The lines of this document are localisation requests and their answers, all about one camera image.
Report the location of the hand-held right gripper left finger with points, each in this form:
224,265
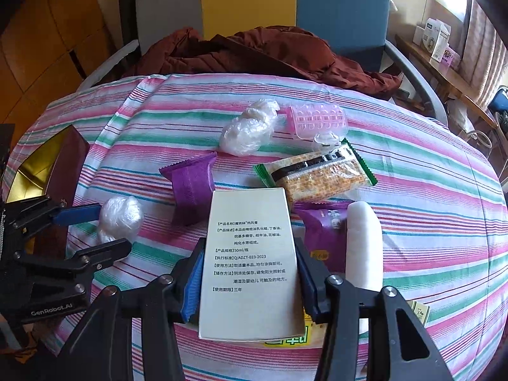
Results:
192,285

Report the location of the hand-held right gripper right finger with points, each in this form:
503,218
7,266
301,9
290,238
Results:
305,281

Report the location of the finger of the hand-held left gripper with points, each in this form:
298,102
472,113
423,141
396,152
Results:
77,214
105,252

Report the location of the round plastic-wrapped white ball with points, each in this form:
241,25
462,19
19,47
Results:
119,218

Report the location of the maroon box with gold lining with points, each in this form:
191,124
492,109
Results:
67,158

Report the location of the purple snack packet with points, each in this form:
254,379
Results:
192,186
321,226

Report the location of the white printed carton box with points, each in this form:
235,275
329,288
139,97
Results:
250,254

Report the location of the long plastic-wrapped white bundle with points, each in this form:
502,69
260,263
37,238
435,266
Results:
244,135

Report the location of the yellow green packet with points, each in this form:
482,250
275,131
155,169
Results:
285,343

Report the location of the white cylindrical roll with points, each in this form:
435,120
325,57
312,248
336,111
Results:
363,246

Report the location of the green-edged cracker packet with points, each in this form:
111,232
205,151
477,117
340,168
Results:
317,178

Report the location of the small pale green packet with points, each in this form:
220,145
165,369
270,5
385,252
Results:
420,313

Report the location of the striped blanket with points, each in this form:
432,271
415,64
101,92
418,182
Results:
416,206

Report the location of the clear plastic piece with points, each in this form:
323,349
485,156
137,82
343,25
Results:
326,143

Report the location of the pink hair roller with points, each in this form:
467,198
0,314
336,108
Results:
317,121

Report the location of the wooden cabinet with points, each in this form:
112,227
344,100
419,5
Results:
39,27

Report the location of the brown padded jacket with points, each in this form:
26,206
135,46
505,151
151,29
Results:
258,55

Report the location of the wooden side table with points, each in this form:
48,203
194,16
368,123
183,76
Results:
436,67

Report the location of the blue round object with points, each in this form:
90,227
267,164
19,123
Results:
499,101

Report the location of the purple box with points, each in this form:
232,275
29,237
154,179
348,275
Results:
451,57

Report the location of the small white box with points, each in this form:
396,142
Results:
416,35

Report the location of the white box with green label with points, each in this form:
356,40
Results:
428,35

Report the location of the grey yellow blue sofa chair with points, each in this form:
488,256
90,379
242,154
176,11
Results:
341,8

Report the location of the patterned curtain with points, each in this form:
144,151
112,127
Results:
484,47

